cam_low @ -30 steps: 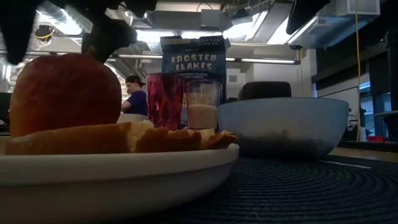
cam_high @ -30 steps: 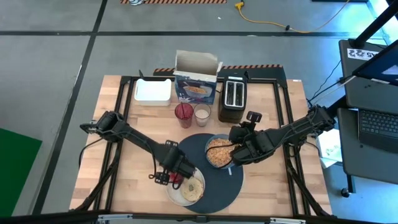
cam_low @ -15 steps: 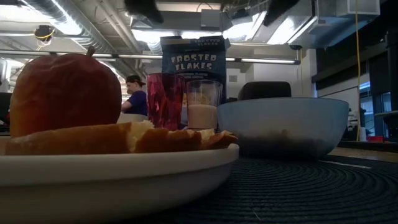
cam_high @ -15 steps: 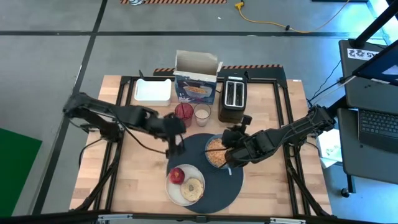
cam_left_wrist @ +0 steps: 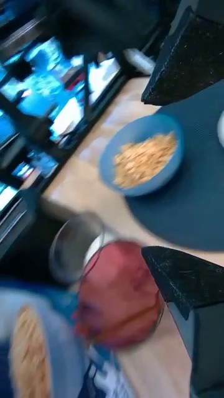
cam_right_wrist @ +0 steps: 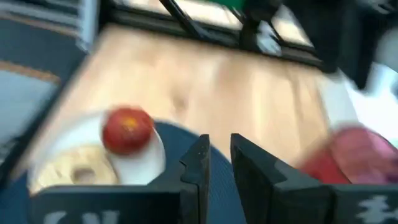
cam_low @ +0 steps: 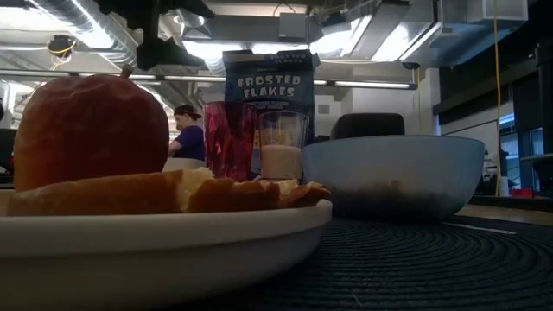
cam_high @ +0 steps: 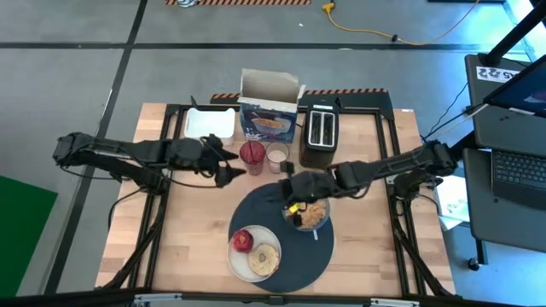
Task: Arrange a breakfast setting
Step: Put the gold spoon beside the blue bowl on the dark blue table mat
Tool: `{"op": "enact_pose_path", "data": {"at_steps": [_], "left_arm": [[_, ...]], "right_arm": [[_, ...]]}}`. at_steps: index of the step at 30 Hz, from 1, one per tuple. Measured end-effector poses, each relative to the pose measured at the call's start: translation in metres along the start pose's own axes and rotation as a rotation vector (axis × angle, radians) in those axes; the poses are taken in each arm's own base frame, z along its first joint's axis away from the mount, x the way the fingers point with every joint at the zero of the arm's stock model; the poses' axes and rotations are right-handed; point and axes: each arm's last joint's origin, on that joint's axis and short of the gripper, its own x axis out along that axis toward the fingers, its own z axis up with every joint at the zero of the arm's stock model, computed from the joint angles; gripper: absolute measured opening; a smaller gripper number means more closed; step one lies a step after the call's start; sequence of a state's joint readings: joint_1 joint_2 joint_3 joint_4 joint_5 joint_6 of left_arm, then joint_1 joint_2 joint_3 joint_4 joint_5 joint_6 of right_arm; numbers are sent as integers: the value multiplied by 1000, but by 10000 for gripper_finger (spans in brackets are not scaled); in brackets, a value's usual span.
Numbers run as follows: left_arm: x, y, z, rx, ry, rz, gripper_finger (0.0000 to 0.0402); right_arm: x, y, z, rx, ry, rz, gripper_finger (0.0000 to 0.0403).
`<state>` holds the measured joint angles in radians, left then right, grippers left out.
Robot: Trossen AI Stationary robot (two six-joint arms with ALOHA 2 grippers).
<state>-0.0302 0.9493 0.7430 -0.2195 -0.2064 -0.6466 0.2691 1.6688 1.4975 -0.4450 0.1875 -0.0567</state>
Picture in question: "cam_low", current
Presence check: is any person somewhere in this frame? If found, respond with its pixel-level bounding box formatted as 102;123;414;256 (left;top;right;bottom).
168;104;207;162

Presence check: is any bread slice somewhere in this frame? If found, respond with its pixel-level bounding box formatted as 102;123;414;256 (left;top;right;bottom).
5;167;332;218

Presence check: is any red apple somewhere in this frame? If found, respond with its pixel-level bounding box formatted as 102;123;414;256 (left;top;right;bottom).
13;64;170;193

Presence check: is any Frosted Flakes cereal box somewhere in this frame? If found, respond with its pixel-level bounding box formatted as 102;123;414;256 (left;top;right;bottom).
221;48;321;176

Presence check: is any white container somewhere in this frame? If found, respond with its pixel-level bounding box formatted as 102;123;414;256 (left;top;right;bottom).
162;156;208;173

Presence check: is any beige plate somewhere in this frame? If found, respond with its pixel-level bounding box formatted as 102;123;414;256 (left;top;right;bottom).
0;188;334;311

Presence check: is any blue bowl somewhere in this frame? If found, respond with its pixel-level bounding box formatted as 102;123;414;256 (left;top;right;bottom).
301;135;486;223

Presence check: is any red faceted tumbler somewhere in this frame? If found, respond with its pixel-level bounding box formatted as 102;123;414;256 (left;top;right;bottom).
203;100;259;182

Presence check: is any yellow hanging cable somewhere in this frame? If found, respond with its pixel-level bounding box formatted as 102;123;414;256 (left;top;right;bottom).
492;0;503;196

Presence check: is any clear glass of milk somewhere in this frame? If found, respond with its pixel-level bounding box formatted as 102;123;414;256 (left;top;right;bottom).
257;110;311;182

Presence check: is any long ceiling light strip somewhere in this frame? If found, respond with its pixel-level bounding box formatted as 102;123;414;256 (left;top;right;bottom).
0;68;418;91

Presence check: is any dark woven placemat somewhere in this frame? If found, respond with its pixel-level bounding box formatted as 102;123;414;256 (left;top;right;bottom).
163;214;553;311

